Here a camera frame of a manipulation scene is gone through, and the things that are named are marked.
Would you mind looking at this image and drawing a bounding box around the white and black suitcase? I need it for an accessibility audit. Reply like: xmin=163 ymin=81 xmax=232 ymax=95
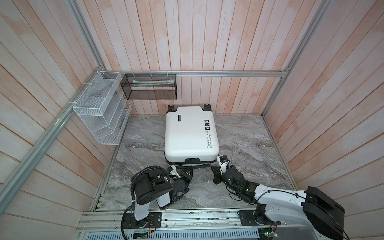
xmin=164 ymin=104 xmax=220 ymax=166

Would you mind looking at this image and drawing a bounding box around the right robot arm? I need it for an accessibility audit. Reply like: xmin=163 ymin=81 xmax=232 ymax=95
xmin=211 ymin=163 xmax=349 ymax=240

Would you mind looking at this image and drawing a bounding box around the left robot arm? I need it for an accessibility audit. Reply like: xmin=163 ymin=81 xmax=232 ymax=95
xmin=122 ymin=165 xmax=193 ymax=229

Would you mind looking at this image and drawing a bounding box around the green circuit board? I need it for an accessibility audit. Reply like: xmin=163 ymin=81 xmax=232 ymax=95
xmin=258 ymin=229 xmax=278 ymax=240

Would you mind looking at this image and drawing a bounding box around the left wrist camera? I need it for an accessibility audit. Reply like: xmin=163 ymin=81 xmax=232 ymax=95
xmin=167 ymin=165 xmax=181 ymax=181

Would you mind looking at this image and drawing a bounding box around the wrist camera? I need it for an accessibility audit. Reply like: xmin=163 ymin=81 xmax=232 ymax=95
xmin=217 ymin=155 xmax=230 ymax=175
xmin=167 ymin=165 xmax=181 ymax=181

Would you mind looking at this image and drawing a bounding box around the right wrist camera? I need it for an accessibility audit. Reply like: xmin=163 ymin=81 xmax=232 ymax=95
xmin=217 ymin=155 xmax=230 ymax=175

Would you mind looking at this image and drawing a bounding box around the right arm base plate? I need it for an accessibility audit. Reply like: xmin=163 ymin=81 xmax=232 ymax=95
xmin=238 ymin=208 xmax=282 ymax=227

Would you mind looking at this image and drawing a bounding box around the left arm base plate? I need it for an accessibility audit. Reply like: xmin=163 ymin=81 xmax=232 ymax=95
xmin=121 ymin=212 xmax=162 ymax=230

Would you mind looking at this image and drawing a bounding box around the aluminium front rail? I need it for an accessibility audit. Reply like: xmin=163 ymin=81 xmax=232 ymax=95
xmin=74 ymin=206 xmax=326 ymax=233

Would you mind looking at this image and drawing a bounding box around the black mesh wall basket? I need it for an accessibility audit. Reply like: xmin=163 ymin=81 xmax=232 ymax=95
xmin=121 ymin=73 xmax=178 ymax=101

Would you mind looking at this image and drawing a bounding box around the white wire mesh rack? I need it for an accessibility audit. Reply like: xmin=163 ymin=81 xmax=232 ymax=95
xmin=73 ymin=72 xmax=132 ymax=145

